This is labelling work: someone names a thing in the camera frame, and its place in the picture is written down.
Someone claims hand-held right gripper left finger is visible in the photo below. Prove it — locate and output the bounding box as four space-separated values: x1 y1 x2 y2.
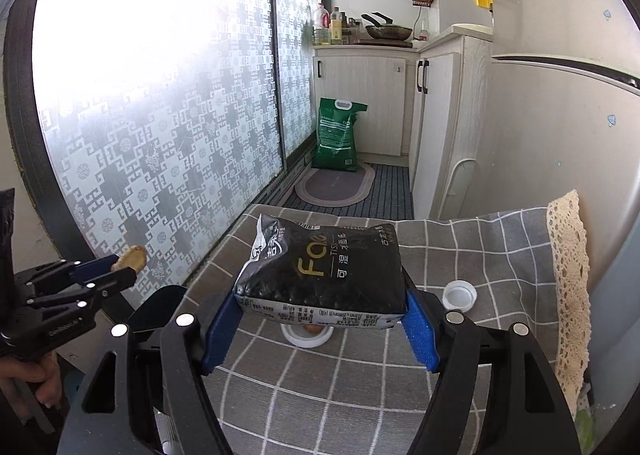
64 291 244 455

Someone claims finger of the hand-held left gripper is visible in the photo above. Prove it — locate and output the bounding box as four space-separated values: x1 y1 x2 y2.
27 256 122 295
24 268 140 312

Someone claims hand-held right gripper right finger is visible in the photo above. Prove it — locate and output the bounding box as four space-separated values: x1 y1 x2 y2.
401 284 583 455

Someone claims brown ginger piece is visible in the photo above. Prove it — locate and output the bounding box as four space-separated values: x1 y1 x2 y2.
111 245 147 273

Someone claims black tissue packet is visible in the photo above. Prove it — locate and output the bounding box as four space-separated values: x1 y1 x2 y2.
233 215 408 331

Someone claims person's left hand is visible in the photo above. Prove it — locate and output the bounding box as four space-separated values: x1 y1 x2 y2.
0 352 64 409

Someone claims white bottle cap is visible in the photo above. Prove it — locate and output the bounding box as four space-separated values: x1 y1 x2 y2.
443 281 477 311

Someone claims white dish with food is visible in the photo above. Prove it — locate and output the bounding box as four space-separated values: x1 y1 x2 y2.
280 322 335 349

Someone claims grey checked tablecloth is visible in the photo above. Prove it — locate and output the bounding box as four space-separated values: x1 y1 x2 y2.
145 204 591 455

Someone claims striped grey carpet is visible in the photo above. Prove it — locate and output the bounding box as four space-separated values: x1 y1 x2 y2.
282 162 415 222

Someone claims beige lace cloth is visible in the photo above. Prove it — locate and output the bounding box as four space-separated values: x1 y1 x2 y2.
546 190 594 406

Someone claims oval grey floor mat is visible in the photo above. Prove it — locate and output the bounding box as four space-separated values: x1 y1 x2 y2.
295 162 377 208

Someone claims patterned frosted sliding door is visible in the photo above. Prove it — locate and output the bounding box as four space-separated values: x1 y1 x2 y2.
0 0 322 296

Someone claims green rice bag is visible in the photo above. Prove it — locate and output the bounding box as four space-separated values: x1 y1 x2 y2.
312 98 369 172

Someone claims white refrigerator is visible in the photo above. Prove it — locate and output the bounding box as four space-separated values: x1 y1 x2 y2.
487 0 640 296

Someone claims white kitchen base cabinet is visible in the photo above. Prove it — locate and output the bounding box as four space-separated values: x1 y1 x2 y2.
314 44 416 158

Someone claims black frying pan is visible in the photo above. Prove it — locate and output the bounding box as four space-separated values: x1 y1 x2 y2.
361 12 414 41

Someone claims clear oil bottle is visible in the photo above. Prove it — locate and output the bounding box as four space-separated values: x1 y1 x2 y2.
312 4 332 46

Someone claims white cabinet with black handles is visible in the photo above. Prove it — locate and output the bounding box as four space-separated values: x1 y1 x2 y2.
410 24 494 221

